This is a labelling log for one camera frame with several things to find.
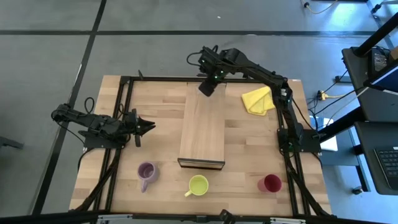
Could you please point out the short black diagonal pole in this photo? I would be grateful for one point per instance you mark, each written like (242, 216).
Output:
(342, 124)

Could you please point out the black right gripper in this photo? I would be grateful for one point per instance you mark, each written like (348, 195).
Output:
(213, 67)

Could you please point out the black keyboard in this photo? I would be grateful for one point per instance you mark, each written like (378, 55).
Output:
(388, 165)

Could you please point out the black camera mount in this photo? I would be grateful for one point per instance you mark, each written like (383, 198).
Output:
(227, 216)

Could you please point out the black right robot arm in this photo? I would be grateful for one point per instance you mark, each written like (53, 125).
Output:
(264, 74)

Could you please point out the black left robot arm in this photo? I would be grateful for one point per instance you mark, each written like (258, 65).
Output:
(93, 121)

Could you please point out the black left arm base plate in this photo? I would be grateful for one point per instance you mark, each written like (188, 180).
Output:
(93, 143)

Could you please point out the red cup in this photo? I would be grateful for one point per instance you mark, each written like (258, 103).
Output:
(273, 183)

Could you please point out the purple mug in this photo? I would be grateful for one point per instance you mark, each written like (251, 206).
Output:
(147, 172)

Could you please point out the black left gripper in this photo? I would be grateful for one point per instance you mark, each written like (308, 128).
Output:
(133, 124)

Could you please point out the yellow power plug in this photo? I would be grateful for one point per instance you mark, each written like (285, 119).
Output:
(323, 95)

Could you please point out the grey furniture foot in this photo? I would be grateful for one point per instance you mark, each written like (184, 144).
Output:
(9, 142)

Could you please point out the yellow folded cloth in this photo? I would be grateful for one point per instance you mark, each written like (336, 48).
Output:
(258, 99)

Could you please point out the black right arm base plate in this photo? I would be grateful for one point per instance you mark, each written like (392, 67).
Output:
(312, 144)

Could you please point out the long black diagonal pole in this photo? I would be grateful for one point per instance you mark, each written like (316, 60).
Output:
(376, 35)

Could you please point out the black desk with keyboard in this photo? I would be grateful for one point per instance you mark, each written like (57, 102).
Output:
(367, 140)

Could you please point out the black rig beam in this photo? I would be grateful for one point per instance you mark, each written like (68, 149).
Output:
(62, 218)

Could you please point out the grey metal rack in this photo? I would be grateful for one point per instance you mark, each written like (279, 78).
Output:
(380, 23)

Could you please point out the black power adapter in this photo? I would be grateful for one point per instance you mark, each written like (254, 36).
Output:
(378, 62)

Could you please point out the wooden shelf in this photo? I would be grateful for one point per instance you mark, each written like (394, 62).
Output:
(202, 130)

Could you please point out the black caster wheel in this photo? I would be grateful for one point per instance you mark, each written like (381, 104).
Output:
(357, 190)

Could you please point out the black aluminium table frame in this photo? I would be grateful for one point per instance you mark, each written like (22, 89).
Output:
(168, 79)

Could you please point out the brown cardboard box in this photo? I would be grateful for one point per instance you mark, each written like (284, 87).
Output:
(395, 53)

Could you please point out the black desk with devices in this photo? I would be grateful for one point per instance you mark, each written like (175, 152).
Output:
(373, 105)

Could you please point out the yellow mug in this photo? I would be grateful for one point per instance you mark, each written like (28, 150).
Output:
(199, 186)

